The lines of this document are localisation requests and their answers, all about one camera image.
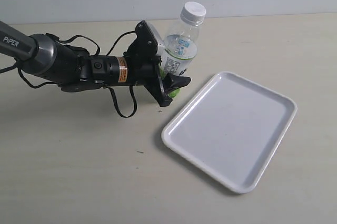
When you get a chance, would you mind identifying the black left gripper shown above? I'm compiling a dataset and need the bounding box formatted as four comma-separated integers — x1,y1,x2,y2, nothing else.
90,21,191,107

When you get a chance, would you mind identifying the clear plastic drink bottle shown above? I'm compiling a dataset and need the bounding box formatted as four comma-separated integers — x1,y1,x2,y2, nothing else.
157,13,206,98

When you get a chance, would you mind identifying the white bottle cap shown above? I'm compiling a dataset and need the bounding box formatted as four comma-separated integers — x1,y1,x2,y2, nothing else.
180,2,206,26

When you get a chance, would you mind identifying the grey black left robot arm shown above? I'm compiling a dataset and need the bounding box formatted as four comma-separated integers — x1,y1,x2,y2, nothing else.
1,21,191,107

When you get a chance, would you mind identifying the white rectangular plastic tray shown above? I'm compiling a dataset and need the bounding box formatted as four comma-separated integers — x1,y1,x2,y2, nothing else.
161,72,297,194

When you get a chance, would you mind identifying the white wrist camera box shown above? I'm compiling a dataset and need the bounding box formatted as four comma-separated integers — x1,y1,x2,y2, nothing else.
145,21,166,57

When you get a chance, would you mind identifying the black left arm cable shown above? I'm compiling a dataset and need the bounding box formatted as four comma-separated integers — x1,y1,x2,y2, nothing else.
0,30,138,118

